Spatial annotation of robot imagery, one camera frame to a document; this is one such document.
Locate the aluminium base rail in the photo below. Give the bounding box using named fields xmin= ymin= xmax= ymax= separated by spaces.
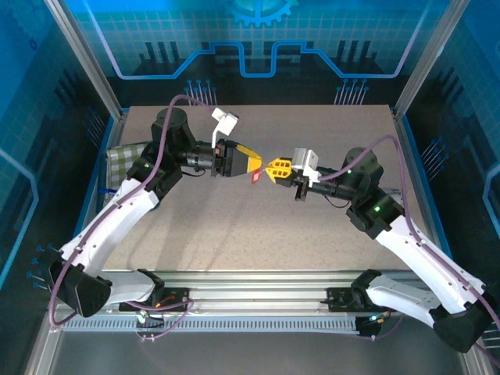
xmin=54 ymin=269 xmax=450 ymax=313

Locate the aluminium table side rail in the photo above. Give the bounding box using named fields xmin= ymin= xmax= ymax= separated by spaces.
xmin=62 ymin=109 xmax=130 ymax=286
xmin=391 ymin=107 xmax=450 ymax=284

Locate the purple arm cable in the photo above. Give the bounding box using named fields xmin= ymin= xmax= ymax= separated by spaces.
xmin=318 ymin=134 xmax=500 ymax=359
xmin=48 ymin=95 xmax=216 ymax=344

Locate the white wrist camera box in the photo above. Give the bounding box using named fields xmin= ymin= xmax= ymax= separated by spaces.
xmin=209 ymin=108 xmax=241 ymax=148
xmin=292 ymin=147 xmax=322 ymax=187

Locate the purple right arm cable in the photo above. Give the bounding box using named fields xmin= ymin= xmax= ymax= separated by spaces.
xmin=318 ymin=134 xmax=500 ymax=359

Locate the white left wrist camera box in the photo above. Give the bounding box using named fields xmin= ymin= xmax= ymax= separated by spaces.
xmin=209 ymin=108 xmax=241 ymax=148

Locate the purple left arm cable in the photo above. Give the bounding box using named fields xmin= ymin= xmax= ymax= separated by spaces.
xmin=48 ymin=95 xmax=216 ymax=344

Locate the teal tray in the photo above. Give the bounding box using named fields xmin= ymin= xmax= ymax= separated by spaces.
xmin=99 ymin=140 xmax=153 ymax=197

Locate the aluminium frame post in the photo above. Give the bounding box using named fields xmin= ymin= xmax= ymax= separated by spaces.
xmin=391 ymin=0 xmax=473 ymax=120
xmin=43 ymin=0 xmax=129 ymax=121

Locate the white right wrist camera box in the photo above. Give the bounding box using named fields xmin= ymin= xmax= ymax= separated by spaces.
xmin=292 ymin=147 xmax=322 ymax=187

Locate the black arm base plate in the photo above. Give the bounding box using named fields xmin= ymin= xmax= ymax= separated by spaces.
xmin=326 ymin=286 xmax=399 ymax=313
xmin=118 ymin=287 xmax=191 ymax=313

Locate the small controller board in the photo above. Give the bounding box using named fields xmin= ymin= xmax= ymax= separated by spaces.
xmin=354 ymin=314 xmax=386 ymax=340
xmin=134 ymin=307 xmax=166 ymax=331

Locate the slotted grey cable duct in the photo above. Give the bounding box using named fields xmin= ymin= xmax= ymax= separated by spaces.
xmin=58 ymin=316 xmax=378 ymax=334

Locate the grey metal panel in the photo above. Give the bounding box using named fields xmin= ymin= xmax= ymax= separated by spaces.
xmin=23 ymin=312 xmax=491 ymax=375

